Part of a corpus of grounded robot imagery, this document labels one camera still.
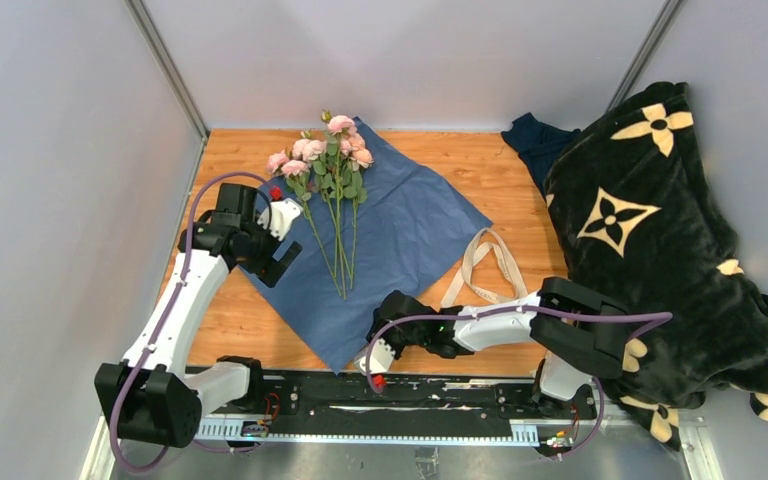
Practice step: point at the left vertical frame post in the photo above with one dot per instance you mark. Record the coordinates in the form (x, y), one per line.
(154, 39)

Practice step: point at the dark navy cloth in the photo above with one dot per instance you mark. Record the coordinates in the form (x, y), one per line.
(538, 145)

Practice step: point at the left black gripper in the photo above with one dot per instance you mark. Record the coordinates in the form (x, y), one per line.
(269, 271)

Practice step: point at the right vertical frame post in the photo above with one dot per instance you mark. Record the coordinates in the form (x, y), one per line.
(656, 32)

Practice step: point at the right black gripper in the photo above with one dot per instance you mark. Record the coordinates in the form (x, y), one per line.
(398, 348)

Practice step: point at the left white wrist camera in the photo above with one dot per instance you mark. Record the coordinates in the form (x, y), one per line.
(279, 215)

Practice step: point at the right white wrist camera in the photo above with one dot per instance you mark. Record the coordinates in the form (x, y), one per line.
(374, 361)

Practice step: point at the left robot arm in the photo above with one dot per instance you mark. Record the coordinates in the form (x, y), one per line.
(147, 396)

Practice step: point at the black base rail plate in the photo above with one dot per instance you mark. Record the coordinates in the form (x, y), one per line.
(318, 406)

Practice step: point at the blue wrapping paper sheet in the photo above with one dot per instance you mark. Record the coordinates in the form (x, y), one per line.
(412, 229)

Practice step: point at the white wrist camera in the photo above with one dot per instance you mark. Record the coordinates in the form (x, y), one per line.
(279, 215)
(374, 361)

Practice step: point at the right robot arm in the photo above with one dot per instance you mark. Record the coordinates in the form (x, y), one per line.
(583, 333)

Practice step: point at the aluminium frame rail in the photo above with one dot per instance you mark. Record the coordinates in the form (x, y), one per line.
(612, 446)

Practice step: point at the vertical frame post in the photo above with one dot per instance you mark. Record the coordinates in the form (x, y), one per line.
(656, 32)
(154, 39)

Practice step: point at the black patterned plush blanket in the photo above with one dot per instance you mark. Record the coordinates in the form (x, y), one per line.
(636, 221)

